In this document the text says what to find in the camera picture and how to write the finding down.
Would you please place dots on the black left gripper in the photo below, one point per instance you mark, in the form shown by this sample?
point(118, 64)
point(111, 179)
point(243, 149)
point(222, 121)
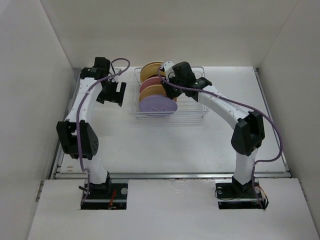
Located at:
point(115, 96)

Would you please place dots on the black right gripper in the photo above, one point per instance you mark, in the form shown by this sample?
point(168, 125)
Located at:
point(170, 93)

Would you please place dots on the yellow plate with logo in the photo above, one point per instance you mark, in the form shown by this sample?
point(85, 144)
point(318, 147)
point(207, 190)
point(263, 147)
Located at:
point(156, 89)

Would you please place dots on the purple plastic plate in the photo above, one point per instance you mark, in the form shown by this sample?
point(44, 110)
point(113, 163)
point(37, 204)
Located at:
point(157, 106)

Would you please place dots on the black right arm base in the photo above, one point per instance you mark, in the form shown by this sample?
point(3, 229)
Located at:
point(231, 196)

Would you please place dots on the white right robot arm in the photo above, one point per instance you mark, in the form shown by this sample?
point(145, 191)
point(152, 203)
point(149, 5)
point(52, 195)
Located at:
point(247, 125)

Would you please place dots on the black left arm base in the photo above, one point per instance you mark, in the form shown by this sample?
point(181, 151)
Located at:
point(108, 196)

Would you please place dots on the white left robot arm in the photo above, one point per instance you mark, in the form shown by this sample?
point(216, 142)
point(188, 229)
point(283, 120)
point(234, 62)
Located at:
point(97, 84)

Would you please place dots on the pink plastic plate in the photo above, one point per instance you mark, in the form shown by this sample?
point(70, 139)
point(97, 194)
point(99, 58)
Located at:
point(155, 80)

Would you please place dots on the yellow rear plate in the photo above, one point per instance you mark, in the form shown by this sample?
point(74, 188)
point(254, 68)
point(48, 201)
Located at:
point(150, 70)

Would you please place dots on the white foam front board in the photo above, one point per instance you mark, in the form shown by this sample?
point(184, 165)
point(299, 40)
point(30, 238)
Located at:
point(172, 210)

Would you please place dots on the white wire dish rack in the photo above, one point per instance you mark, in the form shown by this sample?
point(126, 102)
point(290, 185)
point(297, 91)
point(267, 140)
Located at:
point(189, 112)

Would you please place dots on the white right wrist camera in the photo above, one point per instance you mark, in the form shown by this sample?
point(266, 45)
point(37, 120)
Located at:
point(166, 70)

